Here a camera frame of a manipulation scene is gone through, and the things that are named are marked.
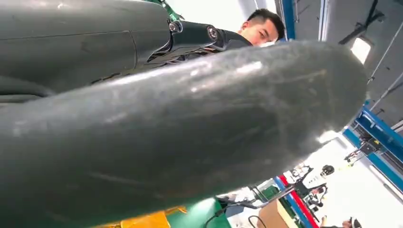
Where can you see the green table mat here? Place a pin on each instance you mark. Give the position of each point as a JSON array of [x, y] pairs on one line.
[[195, 215]]

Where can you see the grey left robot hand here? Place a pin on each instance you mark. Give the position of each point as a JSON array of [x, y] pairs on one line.
[[157, 132]]

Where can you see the person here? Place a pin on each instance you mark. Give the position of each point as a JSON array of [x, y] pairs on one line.
[[261, 30]]

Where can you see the blue metal cart frame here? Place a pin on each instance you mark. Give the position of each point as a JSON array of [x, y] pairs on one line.
[[381, 132]]

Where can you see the brown cardboard box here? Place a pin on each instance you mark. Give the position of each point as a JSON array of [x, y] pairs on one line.
[[272, 217]]

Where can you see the yellow plastic sheet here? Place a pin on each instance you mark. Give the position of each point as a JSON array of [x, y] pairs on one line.
[[148, 222]]

